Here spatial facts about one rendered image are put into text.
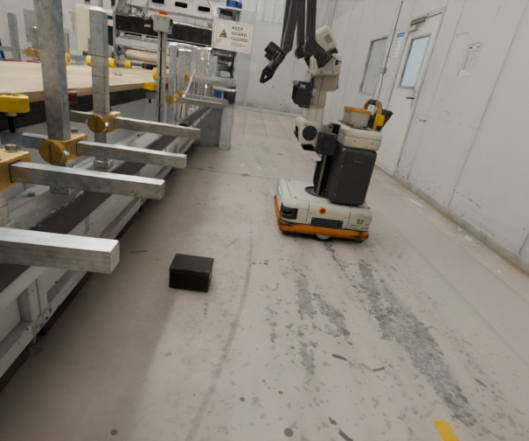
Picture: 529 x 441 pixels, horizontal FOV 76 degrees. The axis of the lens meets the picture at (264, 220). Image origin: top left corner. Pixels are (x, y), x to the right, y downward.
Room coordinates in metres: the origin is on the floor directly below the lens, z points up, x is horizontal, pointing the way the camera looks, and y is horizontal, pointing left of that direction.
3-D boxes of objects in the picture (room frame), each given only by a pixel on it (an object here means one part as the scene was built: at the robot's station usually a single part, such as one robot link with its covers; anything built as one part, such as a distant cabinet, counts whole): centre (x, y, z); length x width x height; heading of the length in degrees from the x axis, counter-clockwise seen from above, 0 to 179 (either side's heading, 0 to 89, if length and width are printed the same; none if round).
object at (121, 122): (1.07, 0.46, 0.83); 0.43 x 0.03 x 0.04; 96
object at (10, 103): (0.80, 0.63, 0.85); 0.08 x 0.08 x 0.11
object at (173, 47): (2.02, 0.63, 0.89); 0.04 x 0.04 x 0.48; 6
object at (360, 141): (2.57, -0.51, 0.59); 0.55 x 0.34 x 0.83; 6
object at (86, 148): (0.82, 0.44, 0.80); 0.43 x 0.03 x 0.04; 96
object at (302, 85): (2.53, -0.13, 0.99); 0.28 x 0.16 x 0.22; 6
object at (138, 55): (4.80, 1.48, 1.05); 1.43 x 0.12 x 0.12; 96
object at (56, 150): (0.80, 0.50, 0.81); 0.14 x 0.06 x 0.05; 6
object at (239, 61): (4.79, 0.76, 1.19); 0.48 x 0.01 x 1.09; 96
